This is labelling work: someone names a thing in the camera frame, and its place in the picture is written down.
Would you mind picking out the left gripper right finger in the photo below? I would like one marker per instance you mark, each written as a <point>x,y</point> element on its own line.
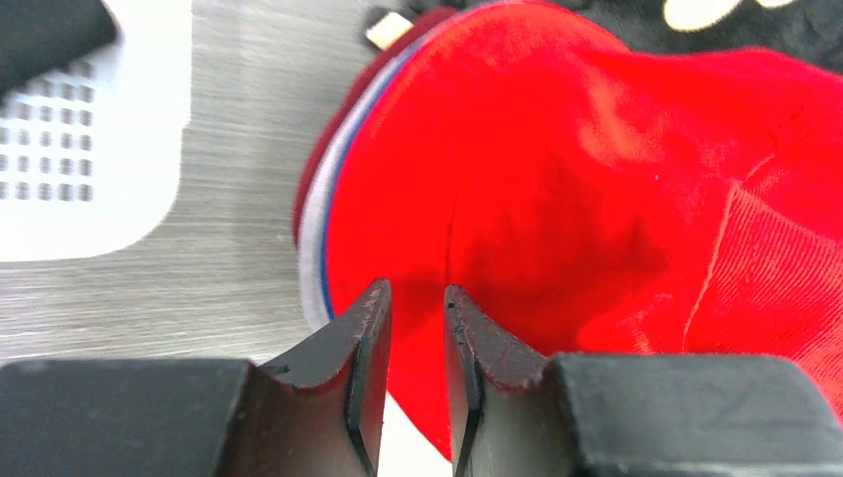
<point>516,412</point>

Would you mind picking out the black floral plush pillow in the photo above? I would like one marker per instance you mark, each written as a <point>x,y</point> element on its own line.
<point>808,31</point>

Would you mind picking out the dark red bucket hat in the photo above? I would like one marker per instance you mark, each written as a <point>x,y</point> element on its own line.
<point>329,131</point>

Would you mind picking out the black hat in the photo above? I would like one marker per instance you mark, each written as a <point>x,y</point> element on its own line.
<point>38,36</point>

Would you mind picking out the white plastic basket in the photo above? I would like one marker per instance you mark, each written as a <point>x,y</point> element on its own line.
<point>91,153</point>

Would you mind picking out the blue hat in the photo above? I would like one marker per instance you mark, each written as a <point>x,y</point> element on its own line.
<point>367,204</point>

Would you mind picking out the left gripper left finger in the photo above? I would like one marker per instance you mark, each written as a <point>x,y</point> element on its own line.
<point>315,410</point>

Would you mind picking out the grey white hat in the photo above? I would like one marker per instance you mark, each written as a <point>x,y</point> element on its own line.
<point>311,262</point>

